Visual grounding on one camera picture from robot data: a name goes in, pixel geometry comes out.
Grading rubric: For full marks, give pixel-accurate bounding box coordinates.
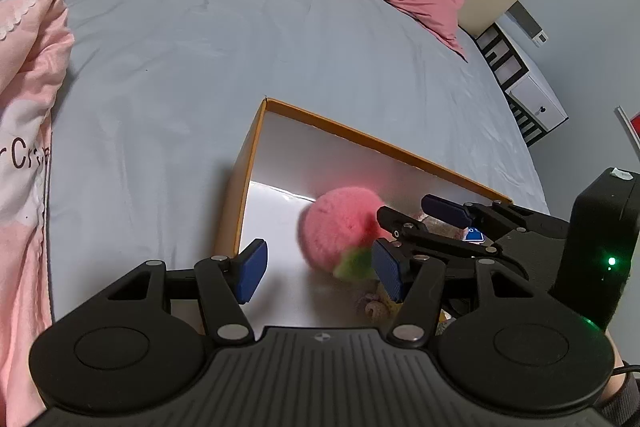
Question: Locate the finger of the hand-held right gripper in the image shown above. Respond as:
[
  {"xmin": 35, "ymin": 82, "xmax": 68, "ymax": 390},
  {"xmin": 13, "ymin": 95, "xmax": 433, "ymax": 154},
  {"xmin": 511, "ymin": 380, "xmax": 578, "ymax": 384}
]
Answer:
[
  {"xmin": 421, "ymin": 194, "xmax": 571, "ymax": 244},
  {"xmin": 376, "ymin": 205, "xmax": 528, "ymax": 280}
]

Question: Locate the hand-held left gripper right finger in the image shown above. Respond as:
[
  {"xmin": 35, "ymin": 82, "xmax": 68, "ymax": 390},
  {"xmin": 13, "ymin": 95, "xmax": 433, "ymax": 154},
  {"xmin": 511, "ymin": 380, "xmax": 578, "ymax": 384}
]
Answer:
[{"xmin": 371, "ymin": 239, "xmax": 556, "ymax": 348}]

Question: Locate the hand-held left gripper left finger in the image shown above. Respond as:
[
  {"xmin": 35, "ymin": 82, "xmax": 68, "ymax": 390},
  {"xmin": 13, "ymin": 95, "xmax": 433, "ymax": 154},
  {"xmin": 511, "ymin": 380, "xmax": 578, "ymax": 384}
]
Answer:
[{"xmin": 102, "ymin": 238, "xmax": 269, "ymax": 345}]

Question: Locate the pink plush ball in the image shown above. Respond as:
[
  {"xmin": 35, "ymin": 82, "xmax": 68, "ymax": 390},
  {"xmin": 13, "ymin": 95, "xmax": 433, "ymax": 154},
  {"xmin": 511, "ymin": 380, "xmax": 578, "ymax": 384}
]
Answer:
[{"xmin": 297, "ymin": 187, "xmax": 396, "ymax": 280}]

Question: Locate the orange cardboard box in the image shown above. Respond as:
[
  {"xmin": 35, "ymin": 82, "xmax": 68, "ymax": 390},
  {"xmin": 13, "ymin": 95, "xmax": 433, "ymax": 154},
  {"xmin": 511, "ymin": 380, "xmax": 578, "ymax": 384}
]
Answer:
[{"xmin": 214, "ymin": 97, "xmax": 515, "ymax": 328}]

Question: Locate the person's right forearm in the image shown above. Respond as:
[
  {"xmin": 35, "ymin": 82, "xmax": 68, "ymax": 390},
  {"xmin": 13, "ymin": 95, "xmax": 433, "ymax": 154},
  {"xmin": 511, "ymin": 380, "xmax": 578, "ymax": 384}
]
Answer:
[{"xmin": 595, "ymin": 337, "xmax": 640, "ymax": 427}]

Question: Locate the purple and yellow crocheted toy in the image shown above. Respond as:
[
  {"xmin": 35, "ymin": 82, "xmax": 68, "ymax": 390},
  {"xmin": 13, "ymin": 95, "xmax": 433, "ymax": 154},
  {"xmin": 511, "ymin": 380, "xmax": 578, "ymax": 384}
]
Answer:
[{"xmin": 352, "ymin": 279, "xmax": 406, "ymax": 320}]

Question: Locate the red and white object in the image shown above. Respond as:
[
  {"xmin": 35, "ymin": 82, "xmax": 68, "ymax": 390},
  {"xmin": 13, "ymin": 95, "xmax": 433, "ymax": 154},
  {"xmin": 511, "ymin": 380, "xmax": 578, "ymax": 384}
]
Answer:
[{"xmin": 616, "ymin": 106, "xmax": 640, "ymax": 142}]

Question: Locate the black and white nightstand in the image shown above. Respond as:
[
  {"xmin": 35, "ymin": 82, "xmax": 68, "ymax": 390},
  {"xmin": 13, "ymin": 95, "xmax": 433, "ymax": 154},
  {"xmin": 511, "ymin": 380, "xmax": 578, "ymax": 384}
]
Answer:
[{"xmin": 474, "ymin": 23, "xmax": 570, "ymax": 148}]

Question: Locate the grey bed sheet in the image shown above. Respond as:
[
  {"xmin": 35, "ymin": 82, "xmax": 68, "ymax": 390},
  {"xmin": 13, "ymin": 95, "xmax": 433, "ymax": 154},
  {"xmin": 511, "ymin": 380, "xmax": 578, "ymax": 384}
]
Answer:
[{"xmin": 0, "ymin": 0, "xmax": 551, "ymax": 348}]

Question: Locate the small grey device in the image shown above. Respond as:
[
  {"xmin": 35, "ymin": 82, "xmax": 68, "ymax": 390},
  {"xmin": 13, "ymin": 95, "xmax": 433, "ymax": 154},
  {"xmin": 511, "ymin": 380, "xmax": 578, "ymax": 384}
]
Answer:
[{"xmin": 507, "ymin": 1, "xmax": 551, "ymax": 44}]

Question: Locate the pink quilt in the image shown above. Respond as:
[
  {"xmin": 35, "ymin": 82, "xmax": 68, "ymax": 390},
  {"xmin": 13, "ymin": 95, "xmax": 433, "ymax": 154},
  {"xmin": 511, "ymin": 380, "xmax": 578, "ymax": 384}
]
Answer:
[{"xmin": 0, "ymin": 0, "xmax": 76, "ymax": 408}]

